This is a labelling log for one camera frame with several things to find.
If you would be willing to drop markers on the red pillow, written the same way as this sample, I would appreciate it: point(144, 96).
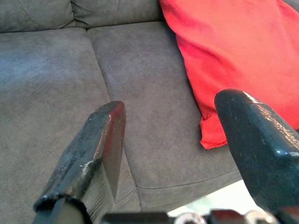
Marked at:
point(233, 51)

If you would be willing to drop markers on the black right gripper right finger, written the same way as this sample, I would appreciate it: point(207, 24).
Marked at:
point(261, 149)

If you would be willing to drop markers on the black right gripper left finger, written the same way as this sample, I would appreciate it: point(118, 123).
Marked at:
point(86, 163)

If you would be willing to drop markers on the dark grey fabric sofa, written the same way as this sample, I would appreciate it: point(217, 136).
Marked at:
point(58, 81)

